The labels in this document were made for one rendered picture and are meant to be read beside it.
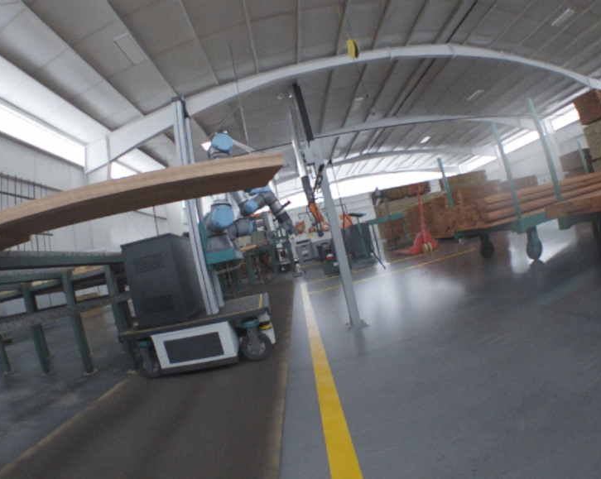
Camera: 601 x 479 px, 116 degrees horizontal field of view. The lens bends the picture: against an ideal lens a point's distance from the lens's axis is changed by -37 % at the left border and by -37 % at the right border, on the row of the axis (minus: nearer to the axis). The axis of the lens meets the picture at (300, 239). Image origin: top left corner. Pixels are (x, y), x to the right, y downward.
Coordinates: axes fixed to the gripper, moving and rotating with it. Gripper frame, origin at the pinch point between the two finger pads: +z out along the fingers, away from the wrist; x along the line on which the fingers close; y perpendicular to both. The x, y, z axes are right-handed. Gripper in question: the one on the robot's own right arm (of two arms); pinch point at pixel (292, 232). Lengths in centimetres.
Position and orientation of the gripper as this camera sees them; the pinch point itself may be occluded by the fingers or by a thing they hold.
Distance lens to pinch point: 174.2
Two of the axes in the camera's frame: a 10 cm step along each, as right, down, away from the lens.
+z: 5.5, 8.1, 1.9
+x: 2.7, 0.4, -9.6
